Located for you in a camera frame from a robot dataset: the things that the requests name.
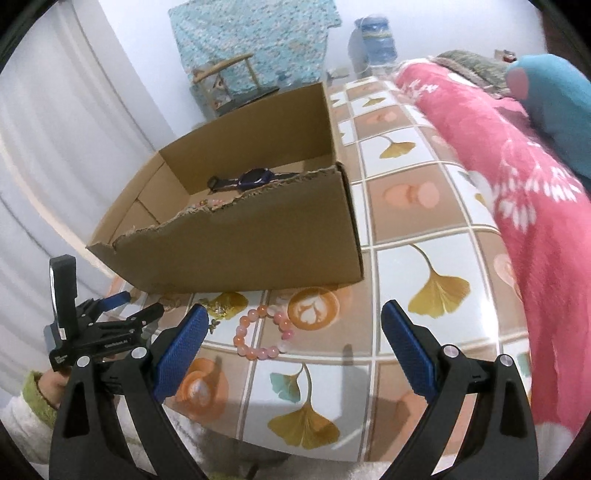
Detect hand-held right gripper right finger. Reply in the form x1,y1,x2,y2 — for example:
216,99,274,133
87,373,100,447
381,299,541,480

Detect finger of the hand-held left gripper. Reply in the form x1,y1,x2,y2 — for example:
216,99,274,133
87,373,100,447
99,302,164,333
76,290,132,320

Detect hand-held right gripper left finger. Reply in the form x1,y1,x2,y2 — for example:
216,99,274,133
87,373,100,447
48,302,208,480

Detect pink bead bracelet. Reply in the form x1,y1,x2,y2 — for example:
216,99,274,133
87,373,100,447
233,307,296,359

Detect brown cardboard box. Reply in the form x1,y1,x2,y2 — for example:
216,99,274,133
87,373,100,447
85,82,365,296

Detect purple smartwatch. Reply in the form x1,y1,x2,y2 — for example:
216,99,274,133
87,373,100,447
206,168,301,193

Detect person's left forearm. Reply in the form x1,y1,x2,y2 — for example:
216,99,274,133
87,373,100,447
0,371,65,462

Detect person's left hand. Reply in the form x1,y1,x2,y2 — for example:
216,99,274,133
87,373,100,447
38,369,71,409

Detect white curtain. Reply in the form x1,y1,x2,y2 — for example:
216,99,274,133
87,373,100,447
0,0,185,370

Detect pink floral blanket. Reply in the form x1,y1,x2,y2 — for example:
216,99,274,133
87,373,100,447
392,58,591,435

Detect wooden chair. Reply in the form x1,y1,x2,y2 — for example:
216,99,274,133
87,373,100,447
191,53,282,116

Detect blue pillow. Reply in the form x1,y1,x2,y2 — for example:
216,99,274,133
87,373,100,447
505,54,591,178

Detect green patterned quilt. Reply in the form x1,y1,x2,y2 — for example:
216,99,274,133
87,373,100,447
436,50,513,97

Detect teal floral cloth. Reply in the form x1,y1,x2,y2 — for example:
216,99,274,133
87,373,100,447
168,0,342,100

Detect blue water dispenser bottle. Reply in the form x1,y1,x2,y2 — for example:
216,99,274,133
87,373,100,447
353,16,399,77

